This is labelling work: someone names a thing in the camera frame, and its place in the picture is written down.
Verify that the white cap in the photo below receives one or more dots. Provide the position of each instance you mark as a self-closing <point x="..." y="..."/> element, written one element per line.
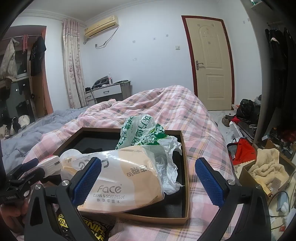
<point x="24" y="120"/>

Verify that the black device on nightstand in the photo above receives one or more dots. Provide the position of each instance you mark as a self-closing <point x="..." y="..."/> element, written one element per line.
<point x="100" y="82"/>

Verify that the dark suitcase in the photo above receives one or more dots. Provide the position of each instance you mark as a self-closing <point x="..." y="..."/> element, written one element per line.
<point x="247" y="131"/>

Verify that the beige tissue pack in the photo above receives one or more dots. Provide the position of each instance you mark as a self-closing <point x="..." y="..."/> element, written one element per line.
<point x="129" y="171"/>

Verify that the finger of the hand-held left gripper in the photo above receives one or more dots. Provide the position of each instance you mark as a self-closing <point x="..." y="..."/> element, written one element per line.
<point x="37" y="176"/>
<point x="30" y="163"/>

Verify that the pink plaid blanket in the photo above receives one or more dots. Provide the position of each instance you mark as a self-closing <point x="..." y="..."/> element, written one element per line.
<point x="173" y="104"/>

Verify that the black bag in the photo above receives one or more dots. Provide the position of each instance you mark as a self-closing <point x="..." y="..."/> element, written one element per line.
<point x="247" y="109"/>

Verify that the black hanging shirt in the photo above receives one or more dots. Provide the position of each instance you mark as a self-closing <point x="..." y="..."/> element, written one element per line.
<point x="37" y="58"/>

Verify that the cream air conditioner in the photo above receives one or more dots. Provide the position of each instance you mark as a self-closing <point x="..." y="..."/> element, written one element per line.
<point x="101" y="26"/>

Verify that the small white packet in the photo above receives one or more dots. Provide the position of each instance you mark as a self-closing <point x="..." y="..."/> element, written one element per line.
<point x="50" y="164"/>

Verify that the cream door red frame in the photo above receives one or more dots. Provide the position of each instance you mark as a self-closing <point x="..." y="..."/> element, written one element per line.
<point x="208" y="58"/>

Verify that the floral curtain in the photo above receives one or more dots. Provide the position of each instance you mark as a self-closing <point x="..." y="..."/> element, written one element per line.
<point x="72" y="64"/>

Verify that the white green plastic bag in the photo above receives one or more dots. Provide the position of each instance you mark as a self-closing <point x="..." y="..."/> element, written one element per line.
<point x="138" y="129"/>

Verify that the open cardboard box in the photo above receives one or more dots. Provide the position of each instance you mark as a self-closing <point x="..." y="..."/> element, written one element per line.
<point x="245" y="172"/>

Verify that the black yellow snack packet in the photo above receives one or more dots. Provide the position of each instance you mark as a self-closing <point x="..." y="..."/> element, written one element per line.
<point x="97" y="226"/>

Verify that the brown cardboard box black lining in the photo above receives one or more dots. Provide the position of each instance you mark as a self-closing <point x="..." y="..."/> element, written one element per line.
<point x="161" y="208"/>

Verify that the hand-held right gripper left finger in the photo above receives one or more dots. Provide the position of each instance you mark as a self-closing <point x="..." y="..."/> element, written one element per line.
<point x="86" y="180"/>

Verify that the beige hanging jacket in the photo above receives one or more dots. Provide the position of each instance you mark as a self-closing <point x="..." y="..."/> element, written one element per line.
<point x="9" y="60"/>

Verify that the person's left hand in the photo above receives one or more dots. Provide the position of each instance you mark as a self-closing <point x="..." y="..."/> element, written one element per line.
<point x="9" y="215"/>

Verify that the flat black item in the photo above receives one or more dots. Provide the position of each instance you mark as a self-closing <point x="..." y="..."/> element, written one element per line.
<point x="120" y="81"/>

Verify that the white floor bag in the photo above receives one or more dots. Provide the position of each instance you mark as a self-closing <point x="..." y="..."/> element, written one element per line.
<point x="235" y="133"/>

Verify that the red bag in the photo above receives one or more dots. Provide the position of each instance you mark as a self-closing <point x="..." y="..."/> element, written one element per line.
<point x="244" y="150"/>

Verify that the cream fleece blanket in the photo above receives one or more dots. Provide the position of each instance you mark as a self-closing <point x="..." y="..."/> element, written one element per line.
<point x="268" y="164"/>

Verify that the white nightstand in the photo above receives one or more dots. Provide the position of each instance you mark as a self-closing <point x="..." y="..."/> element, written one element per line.
<point x="108" y="92"/>

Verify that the pink hanging garment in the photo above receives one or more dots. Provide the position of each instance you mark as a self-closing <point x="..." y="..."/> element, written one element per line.
<point x="25" y="44"/>

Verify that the black hanging coats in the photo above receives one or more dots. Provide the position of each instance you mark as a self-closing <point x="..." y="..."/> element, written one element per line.
<point x="277" y="51"/>

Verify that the wooden wardrobe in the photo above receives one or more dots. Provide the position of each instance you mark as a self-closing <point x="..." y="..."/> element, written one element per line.
<point x="39" y="92"/>

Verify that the light blue device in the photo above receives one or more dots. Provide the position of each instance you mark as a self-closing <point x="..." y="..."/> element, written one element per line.
<point x="282" y="201"/>

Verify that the grey blanket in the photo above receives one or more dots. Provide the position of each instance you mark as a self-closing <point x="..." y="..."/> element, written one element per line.
<point x="34" y="139"/>

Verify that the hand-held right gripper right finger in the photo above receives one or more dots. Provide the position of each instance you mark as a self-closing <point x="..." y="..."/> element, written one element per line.
<point x="209" y="185"/>

